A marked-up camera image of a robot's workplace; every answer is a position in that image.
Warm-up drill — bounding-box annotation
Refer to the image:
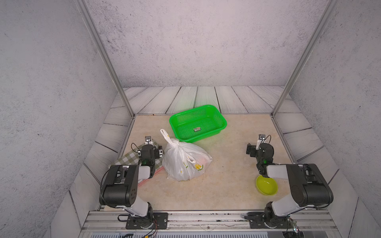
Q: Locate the white plastic bag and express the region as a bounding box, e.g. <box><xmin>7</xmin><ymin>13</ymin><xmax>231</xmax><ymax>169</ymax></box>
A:
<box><xmin>160</xmin><ymin>129</ymin><xmax>212</xmax><ymax>181</ymax></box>

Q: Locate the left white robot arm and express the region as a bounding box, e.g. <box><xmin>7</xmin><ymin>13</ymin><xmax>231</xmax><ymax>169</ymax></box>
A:
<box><xmin>99</xmin><ymin>143</ymin><xmax>163</xmax><ymax>230</ymax></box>

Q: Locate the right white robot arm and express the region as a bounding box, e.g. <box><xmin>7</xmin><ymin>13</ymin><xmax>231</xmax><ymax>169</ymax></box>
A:
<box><xmin>244</xmin><ymin>143</ymin><xmax>334</xmax><ymax>229</ymax></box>

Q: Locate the lime green bowl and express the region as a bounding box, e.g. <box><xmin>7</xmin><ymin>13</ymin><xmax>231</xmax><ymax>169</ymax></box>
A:
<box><xmin>256</xmin><ymin>175</ymin><xmax>278</xmax><ymax>196</ymax></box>

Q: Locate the green perforated plastic basket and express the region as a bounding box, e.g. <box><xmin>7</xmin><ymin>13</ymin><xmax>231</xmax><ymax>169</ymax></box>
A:
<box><xmin>169</xmin><ymin>105</ymin><xmax>227</xmax><ymax>143</ymax></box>

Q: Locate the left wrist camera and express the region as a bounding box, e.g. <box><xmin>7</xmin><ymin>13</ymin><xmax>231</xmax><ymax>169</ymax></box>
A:
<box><xmin>144</xmin><ymin>136</ymin><xmax>153</xmax><ymax>145</ymax></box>

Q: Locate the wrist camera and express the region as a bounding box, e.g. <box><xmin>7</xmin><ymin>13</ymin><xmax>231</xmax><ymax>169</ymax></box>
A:
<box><xmin>256</xmin><ymin>134</ymin><xmax>266</xmax><ymax>150</ymax></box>
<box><xmin>144</xmin><ymin>136</ymin><xmax>153</xmax><ymax>145</ymax></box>

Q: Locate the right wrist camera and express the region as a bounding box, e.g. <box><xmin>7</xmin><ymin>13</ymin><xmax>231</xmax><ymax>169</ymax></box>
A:
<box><xmin>256</xmin><ymin>134</ymin><xmax>266</xmax><ymax>150</ymax></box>

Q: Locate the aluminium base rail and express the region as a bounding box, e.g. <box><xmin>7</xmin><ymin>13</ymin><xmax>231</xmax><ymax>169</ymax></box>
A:
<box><xmin>79</xmin><ymin>210</ymin><xmax>341</xmax><ymax>238</ymax></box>

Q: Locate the left metal frame post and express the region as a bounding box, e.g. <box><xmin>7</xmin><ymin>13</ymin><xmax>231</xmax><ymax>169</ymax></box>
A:
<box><xmin>75</xmin><ymin>0</ymin><xmax>135</xmax><ymax>118</ymax></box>

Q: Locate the metal frame post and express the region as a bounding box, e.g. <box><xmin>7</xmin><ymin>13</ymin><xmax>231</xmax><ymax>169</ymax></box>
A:
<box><xmin>75</xmin><ymin>0</ymin><xmax>135</xmax><ymax>118</ymax></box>
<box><xmin>271</xmin><ymin>0</ymin><xmax>339</xmax><ymax>118</ymax></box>

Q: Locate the right metal frame post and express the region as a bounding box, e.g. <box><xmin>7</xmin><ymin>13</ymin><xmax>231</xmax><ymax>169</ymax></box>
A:
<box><xmin>271</xmin><ymin>0</ymin><xmax>339</xmax><ymax>118</ymax></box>

